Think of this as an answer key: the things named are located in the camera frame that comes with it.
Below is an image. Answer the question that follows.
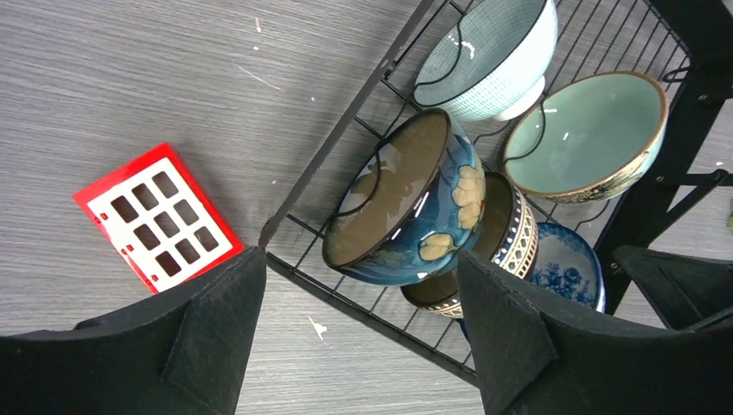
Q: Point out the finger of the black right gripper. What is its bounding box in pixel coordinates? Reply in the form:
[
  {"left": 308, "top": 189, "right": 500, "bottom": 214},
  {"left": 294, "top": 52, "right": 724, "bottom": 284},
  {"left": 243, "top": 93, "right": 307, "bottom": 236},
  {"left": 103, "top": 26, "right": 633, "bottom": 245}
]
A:
[{"left": 613, "top": 246, "right": 732, "bottom": 331}]

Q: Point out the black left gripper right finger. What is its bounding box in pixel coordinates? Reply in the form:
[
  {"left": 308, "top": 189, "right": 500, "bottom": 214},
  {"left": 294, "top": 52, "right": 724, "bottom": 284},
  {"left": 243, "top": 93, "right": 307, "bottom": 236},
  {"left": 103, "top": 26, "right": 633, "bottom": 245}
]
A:
[{"left": 457, "top": 252, "right": 732, "bottom": 414}]

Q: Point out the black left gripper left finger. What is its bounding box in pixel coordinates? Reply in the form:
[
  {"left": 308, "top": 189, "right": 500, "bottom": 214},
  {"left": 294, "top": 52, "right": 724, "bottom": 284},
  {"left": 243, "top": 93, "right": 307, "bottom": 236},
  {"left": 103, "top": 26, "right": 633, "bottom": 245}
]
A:
[{"left": 1, "top": 247, "right": 266, "bottom": 414}]

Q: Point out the white blue floral bowl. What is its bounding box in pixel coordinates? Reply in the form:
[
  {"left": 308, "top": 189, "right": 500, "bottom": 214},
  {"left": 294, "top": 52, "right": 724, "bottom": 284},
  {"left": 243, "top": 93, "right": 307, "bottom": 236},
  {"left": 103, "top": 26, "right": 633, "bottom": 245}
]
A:
[{"left": 529, "top": 222, "right": 606, "bottom": 312}]

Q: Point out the black wire dish rack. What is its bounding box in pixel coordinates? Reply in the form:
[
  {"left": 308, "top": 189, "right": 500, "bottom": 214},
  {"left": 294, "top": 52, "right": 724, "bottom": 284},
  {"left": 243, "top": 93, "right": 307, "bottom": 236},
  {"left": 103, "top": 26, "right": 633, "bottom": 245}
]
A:
[{"left": 265, "top": 0, "right": 732, "bottom": 387}]

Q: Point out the small green toy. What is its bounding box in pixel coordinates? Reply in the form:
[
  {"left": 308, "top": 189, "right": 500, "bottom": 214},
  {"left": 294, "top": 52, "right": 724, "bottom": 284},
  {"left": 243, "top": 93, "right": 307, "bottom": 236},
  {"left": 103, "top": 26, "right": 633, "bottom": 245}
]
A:
[{"left": 726, "top": 200, "right": 733, "bottom": 230}]

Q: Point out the brown patterned band bowl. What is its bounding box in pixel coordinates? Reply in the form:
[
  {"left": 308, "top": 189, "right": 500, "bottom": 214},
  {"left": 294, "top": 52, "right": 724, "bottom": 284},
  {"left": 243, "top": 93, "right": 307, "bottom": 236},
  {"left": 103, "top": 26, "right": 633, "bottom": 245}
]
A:
[{"left": 401, "top": 172, "right": 539, "bottom": 319}]

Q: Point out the red white window block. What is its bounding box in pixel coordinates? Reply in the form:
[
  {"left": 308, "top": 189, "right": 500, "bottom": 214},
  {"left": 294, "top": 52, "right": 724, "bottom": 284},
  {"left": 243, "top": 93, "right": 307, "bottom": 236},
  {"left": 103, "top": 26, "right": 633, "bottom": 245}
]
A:
[{"left": 73, "top": 143, "right": 245, "bottom": 294}]

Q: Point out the pale green ceramic bowl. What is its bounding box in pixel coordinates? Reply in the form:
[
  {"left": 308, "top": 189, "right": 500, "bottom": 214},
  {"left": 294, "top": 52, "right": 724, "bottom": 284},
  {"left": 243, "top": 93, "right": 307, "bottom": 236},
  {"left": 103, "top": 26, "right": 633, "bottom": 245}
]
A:
[{"left": 502, "top": 71, "right": 670, "bottom": 204}]

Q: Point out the dark blue glazed bowl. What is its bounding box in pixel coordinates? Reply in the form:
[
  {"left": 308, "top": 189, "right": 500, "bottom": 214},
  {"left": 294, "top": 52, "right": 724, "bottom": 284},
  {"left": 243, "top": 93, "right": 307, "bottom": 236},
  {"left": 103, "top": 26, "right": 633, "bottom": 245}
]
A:
[{"left": 322, "top": 108, "right": 486, "bottom": 286}]

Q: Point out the light blue dotted bowl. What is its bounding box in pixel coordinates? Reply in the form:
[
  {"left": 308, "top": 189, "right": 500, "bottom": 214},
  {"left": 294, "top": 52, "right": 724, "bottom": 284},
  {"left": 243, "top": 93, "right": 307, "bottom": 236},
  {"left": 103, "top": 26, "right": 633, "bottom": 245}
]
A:
[{"left": 413, "top": 0, "right": 558, "bottom": 122}]

